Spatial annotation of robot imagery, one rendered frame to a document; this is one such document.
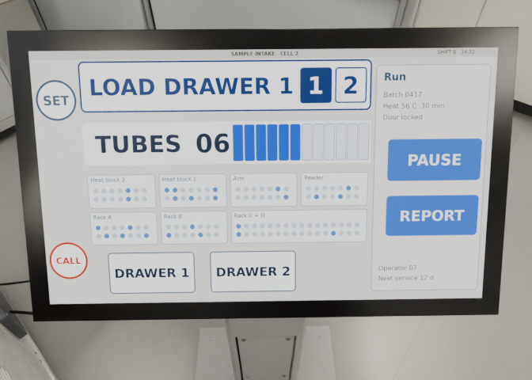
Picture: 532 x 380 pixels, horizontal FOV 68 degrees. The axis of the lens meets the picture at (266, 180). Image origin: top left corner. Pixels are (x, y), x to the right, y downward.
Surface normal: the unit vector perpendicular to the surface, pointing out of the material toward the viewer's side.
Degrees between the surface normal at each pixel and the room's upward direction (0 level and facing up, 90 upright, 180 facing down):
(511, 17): 90
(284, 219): 50
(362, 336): 0
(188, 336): 0
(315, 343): 5
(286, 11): 90
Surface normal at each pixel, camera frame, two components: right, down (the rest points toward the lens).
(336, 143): 0.01, 0.13
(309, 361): 0.09, -0.67
